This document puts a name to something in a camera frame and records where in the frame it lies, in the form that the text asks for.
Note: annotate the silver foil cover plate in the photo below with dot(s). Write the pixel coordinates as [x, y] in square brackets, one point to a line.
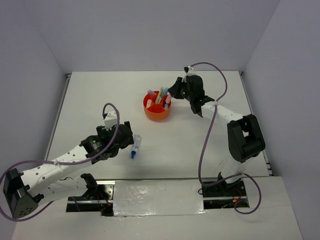
[157, 198]

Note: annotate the pink stapler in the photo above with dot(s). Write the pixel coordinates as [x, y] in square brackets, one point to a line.
[149, 103]

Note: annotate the orange round divided organizer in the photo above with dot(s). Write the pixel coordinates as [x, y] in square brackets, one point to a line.
[156, 112]

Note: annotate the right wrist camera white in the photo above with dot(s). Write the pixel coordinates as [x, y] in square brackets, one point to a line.
[189, 71]

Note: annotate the yellow thin pen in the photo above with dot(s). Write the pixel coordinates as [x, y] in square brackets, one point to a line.
[160, 94]

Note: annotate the pink purple highlighter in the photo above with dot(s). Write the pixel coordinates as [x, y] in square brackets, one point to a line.
[150, 92]

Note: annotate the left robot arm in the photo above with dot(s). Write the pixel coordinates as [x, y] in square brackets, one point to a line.
[25, 191]

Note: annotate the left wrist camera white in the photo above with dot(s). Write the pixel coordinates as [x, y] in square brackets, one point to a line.
[110, 119]

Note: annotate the blue striped thin pen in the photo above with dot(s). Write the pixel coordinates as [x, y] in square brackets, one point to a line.
[162, 97]

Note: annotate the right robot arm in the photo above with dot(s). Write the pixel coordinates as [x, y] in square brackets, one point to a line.
[244, 136]

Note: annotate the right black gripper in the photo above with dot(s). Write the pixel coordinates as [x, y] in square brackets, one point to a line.
[175, 89]

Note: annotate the blue capped glue bottle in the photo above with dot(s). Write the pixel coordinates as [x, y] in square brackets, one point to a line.
[135, 146]

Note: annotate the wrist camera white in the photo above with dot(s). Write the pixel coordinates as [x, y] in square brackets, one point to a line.
[189, 71]
[110, 119]

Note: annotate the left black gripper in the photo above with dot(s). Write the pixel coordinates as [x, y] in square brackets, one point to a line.
[130, 141]

